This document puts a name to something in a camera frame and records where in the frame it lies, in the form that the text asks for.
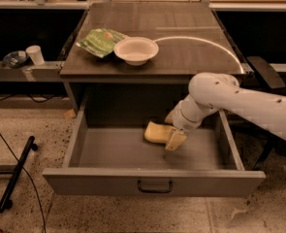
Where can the black office chair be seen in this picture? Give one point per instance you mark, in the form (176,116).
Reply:
(268,108)

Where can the white paper cup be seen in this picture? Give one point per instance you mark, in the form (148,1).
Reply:
(35,54)

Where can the white paper bowl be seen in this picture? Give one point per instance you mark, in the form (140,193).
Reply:
(136,51)

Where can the yellow sponge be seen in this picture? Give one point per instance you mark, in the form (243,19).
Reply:
(157,133)

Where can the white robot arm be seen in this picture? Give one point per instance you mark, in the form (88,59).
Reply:
(209,92)

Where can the black drawer handle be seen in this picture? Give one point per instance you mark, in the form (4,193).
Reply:
(155,188)

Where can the black wheeled bar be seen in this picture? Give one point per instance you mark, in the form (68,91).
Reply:
(6,202)

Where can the grey side shelf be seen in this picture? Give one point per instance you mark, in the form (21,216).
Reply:
(47,73)

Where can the green snack bag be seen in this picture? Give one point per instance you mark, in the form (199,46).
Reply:
(101,41)

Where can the grey cabinet counter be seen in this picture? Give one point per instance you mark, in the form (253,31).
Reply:
(189,37)

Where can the grey open drawer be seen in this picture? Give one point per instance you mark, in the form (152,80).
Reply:
(108,154)

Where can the dark small bowl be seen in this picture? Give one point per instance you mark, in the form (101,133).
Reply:
(16,59)

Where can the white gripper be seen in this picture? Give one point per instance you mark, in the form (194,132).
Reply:
(183,121)

